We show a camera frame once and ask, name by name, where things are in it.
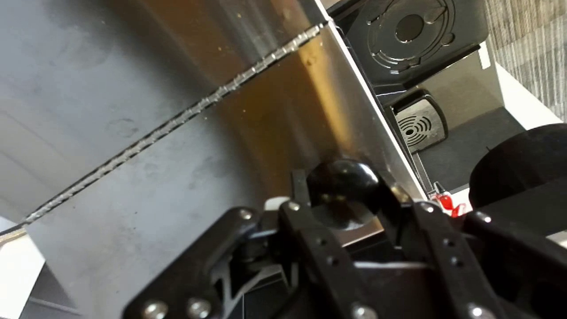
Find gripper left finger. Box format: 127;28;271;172
122;171;377;319

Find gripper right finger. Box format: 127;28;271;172
380;176;567;319

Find black round lid knob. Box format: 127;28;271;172
307;159;382;230

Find steel coffeemaker lid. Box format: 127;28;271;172
24;22;429;319

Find stainless steel coffeemaker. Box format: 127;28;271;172
0;0;429;319

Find small red object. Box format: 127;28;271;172
433;191;468;218

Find dark grey mat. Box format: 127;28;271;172
416;106;527;195

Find black round object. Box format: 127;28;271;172
468;124;567;236

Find black pod coffee machine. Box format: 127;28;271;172
328;0;505;156

